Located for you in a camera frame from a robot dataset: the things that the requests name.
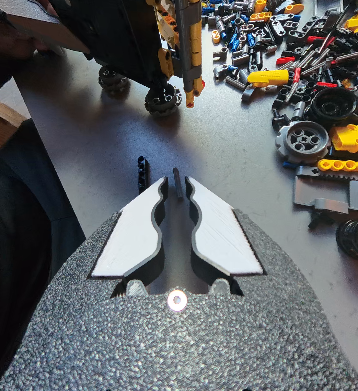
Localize yellow thin holed beam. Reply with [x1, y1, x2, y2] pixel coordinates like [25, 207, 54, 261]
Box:
[317, 159, 358, 173]

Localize person's dark jeans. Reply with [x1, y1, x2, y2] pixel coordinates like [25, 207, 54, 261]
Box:
[0, 119, 86, 275]

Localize grey desk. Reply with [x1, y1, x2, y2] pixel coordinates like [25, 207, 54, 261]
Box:
[14, 0, 358, 382]

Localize black rubber tyre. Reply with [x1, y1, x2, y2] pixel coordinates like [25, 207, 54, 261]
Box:
[335, 217, 358, 261]

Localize black long holed beam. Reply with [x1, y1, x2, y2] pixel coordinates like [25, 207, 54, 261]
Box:
[138, 156, 150, 195]

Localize grey spoked wheel hub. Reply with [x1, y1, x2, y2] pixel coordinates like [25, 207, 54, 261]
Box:
[275, 121, 332, 164]

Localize dark grey toothed panel piece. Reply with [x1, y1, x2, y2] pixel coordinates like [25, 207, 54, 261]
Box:
[293, 166, 358, 228]

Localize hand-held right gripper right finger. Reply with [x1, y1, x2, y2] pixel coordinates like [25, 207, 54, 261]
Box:
[185, 176, 264, 280]

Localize pile of small building pieces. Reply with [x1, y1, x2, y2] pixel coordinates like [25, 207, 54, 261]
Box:
[202, 0, 358, 123]

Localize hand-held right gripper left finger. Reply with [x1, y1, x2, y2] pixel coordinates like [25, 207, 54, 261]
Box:
[92, 176, 169, 278]

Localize yellow rounded bullet piece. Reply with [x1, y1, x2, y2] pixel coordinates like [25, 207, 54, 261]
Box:
[247, 70, 289, 88]

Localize yellow toy vehicle model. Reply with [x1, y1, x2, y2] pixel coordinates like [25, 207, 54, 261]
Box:
[49, 0, 206, 117]

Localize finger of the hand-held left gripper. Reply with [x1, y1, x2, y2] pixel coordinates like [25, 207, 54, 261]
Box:
[0, 0, 91, 54]

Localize yellow flat holed panel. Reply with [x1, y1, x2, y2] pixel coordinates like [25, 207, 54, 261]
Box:
[329, 124, 358, 153]

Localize small black pin connector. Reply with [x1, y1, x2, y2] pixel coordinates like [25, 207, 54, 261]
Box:
[173, 167, 184, 201]

